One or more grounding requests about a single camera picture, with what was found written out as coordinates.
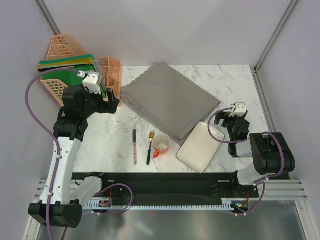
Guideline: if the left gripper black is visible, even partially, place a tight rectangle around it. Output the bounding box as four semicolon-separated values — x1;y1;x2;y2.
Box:
80;84;119;119

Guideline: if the knife pink handle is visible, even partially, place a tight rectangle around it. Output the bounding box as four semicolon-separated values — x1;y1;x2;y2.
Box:
132;128;138;166

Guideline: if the white rectangular plate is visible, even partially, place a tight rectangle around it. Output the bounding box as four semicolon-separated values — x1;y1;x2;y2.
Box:
176;122;225;173

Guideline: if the grey placemat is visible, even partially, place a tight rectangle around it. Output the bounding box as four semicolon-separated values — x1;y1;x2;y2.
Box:
121;62;221;146

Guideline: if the gold fork green handle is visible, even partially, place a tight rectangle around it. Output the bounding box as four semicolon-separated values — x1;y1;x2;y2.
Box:
146;130;155;166

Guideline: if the orange mug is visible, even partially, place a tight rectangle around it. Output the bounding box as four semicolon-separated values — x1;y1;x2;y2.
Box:
153;133;171;159

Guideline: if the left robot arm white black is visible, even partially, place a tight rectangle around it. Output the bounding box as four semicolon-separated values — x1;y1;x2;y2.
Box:
28;84;120;228

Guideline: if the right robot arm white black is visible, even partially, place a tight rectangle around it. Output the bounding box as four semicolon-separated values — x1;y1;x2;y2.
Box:
211;105;296;197

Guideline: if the yellow folder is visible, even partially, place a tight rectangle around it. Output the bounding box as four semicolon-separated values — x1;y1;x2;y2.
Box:
38;54;95;68

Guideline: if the peach file organizer rack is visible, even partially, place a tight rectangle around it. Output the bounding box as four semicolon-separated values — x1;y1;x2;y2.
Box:
38;34;122;106

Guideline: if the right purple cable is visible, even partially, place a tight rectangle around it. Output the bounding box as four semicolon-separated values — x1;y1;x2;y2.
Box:
208;107;287;217

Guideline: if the purple cable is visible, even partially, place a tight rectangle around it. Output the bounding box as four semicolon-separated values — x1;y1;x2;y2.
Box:
24;68;87;240
208;107;287;217

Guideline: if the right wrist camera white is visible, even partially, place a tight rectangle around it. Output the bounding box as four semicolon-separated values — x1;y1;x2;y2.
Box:
229;102;247;118

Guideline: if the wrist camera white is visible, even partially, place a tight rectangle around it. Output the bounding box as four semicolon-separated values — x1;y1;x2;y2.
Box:
82;72;102;95
229;102;247;118

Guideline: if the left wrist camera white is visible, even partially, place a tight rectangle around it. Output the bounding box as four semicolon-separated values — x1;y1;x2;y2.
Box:
82;72;102;95

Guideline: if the right aluminium frame post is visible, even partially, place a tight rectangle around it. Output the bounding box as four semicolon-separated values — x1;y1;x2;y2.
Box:
253;0;301;73

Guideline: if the aluminium frame post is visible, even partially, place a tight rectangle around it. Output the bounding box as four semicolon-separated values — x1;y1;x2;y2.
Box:
253;0;301;73
35;0;61;35

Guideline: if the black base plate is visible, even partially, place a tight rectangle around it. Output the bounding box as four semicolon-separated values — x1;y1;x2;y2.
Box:
72;172;259;204

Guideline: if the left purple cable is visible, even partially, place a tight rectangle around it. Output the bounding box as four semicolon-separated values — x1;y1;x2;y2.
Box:
24;68;87;240

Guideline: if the white cable duct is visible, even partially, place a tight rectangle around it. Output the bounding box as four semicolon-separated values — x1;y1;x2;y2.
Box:
83;197;235;211

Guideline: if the aluminium rail profile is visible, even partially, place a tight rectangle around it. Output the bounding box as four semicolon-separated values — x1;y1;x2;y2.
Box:
34;180;308;201

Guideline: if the left aluminium frame post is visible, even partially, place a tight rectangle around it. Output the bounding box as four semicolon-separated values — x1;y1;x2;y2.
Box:
35;0;61;35

